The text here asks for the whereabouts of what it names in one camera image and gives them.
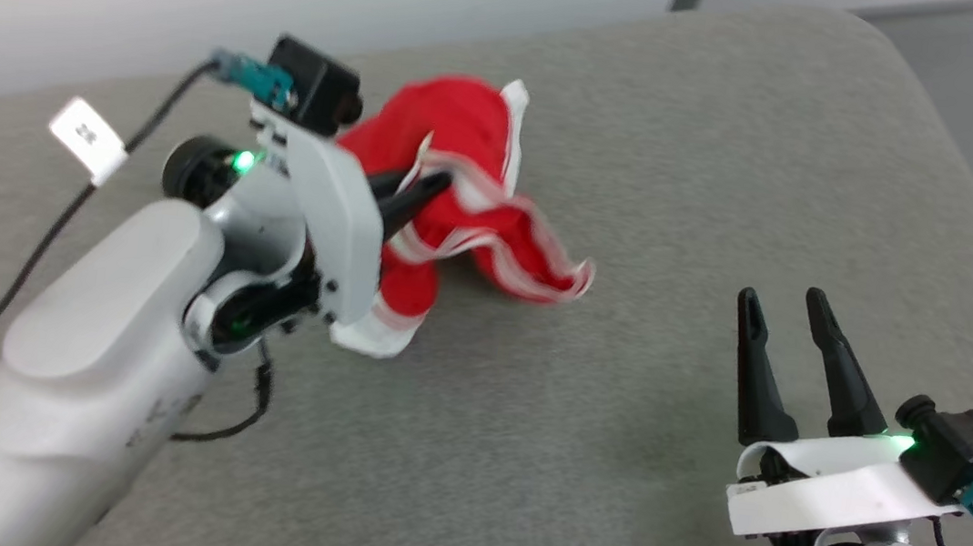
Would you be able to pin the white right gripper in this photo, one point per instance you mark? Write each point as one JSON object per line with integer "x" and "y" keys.
{"x": 829, "y": 486}

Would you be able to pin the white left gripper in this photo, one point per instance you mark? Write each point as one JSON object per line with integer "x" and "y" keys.
{"x": 337, "y": 219}

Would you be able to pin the red white basketball jersey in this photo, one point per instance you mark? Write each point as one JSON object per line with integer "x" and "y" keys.
{"x": 457, "y": 132}

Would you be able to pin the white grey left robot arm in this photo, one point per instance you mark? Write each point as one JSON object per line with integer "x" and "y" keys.
{"x": 63, "y": 371}

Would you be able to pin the grey fabric sofa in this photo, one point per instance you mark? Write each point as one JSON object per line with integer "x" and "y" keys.
{"x": 617, "y": 416}

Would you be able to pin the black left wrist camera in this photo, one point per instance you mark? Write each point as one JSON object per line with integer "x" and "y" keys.
{"x": 316, "y": 84}

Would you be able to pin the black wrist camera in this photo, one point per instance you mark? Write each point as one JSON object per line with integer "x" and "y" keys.
{"x": 316, "y": 84}
{"x": 961, "y": 451}

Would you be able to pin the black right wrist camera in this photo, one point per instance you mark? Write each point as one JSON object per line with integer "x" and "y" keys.
{"x": 961, "y": 451}

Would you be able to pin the teal left camera connector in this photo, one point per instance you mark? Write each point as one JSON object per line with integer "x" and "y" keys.
{"x": 257, "y": 77}

